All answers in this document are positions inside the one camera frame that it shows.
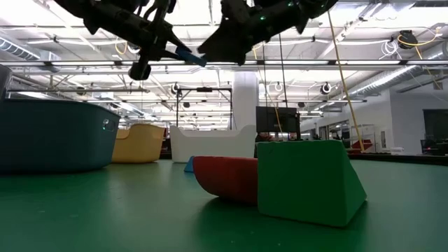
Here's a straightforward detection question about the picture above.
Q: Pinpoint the red and white object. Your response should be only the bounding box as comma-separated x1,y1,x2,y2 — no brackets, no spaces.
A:
349,139,374,153

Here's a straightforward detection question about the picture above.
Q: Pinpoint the small blue block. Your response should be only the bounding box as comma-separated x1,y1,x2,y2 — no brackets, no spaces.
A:
183,155,195,174

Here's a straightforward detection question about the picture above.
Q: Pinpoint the yellow hanging cable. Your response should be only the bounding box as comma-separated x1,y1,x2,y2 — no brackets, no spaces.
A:
327,10,365,152

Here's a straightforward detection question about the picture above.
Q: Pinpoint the silver ventilation duct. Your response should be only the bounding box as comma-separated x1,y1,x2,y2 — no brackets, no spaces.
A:
344,41,448,101

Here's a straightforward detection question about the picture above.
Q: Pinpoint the black monitor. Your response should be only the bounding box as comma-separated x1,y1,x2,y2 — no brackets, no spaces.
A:
255,106,301,134

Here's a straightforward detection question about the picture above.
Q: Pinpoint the black hanging cable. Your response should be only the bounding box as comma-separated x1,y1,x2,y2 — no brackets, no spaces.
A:
277,33,290,109
259,41,270,141

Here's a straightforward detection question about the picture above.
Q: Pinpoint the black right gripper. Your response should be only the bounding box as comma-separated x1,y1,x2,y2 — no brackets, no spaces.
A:
197,0,309,67

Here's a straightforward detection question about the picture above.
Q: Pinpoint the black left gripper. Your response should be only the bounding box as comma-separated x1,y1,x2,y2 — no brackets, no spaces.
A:
82,0,193,60

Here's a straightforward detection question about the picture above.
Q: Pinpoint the dark green plastic bin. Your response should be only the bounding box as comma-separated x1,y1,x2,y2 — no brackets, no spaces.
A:
0,97,122,174

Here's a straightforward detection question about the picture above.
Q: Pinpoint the white round column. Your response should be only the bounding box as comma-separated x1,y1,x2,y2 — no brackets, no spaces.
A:
232,71,260,129

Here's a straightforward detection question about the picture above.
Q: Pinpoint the orange plastic bin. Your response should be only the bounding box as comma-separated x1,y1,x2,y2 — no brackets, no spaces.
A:
111,123,166,165

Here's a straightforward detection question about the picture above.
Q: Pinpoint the black frame stand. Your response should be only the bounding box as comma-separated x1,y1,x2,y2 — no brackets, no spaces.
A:
176,87,234,131

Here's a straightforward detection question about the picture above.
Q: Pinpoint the red half-round block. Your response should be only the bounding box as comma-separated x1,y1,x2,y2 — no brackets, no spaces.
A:
192,155,259,207

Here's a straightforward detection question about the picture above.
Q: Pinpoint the white plastic bin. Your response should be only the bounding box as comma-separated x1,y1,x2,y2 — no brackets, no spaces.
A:
169,125,258,164

